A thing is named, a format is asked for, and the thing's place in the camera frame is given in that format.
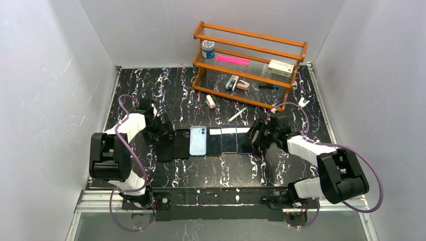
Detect black phone case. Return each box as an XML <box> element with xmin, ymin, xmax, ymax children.
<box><xmin>155</xmin><ymin>133</ymin><xmax>174</xmax><ymax>162</ymax></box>
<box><xmin>173</xmin><ymin>129</ymin><xmax>190</xmax><ymax>159</ymax></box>

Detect light blue phone case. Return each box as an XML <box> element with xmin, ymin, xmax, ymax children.
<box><xmin>189</xmin><ymin>126</ymin><xmax>206</xmax><ymax>156</ymax></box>

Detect phone with black screen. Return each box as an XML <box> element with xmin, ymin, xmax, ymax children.
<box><xmin>206</xmin><ymin>127</ymin><xmax>222</xmax><ymax>156</ymax></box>

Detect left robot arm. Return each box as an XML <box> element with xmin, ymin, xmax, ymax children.
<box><xmin>89</xmin><ymin>98</ymin><xmax>175</xmax><ymax>208</ymax></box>

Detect green white pen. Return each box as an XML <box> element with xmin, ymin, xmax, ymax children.
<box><xmin>228</xmin><ymin>107</ymin><xmax>247</xmax><ymax>123</ymax></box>

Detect white staple remover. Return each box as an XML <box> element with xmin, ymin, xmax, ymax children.
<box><xmin>298</xmin><ymin>97</ymin><xmax>310</xmax><ymax>110</ymax></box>

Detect black blue marker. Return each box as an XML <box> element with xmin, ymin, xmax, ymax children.
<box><xmin>258</xmin><ymin>83</ymin><xmax>279</xmax><ymax>90</ymax></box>

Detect small pink stapler on table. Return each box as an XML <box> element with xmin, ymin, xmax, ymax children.
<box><xmin>206</xmin><ymin>95</ymin><xmax>216</xmax><ymax>109</ymax></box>

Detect pink white stapler on shelf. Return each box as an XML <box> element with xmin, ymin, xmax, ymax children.
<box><xmin>236</xmin><ymin>80</ymin><xmax>250</xmax><ymax>90</ymax></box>

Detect teal white stapler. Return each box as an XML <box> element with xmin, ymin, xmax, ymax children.
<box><xmin>225</xmin><ymin>75</ymin><xmax>239</xmax><ymax>91</ymax></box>

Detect white red cardboard box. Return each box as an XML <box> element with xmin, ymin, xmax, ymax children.
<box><xmin>267</xmin><ymin>59</ymin><xmax>294</xmax><ymax>77</ymax></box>

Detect orange wooden two-tier shelf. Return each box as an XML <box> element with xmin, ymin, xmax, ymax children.
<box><xmin>192</xmin><ymin>21</ymin><xmax>308</xmax><ymax>109</ymax></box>

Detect pink flat ruler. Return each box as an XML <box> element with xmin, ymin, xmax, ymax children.
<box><xmin>217</xmin><ymin>55</ymin><xmax>250</xmax><ymax>65</ymax></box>

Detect blue white round jar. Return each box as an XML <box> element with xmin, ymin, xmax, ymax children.
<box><xmin>201</xmin><ymin>40</ymin><xmax>215</xmax><ymax>59</ymax></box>

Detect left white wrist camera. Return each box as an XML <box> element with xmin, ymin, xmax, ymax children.
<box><xmin>151</xmin><ymin>104</ymin><xmax>158</xmax><ymax>116</ymax></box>

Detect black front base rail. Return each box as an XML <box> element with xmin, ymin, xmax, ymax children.
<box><xmin>150</xmin><ymin>187</ymin><xmax>292</xmax><ymax>221</ymax></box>

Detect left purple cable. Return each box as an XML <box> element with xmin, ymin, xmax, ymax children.
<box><xmin>110</xmin><ymin>94</ymin><xmax>149</xmax><ymax>232</ymax></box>

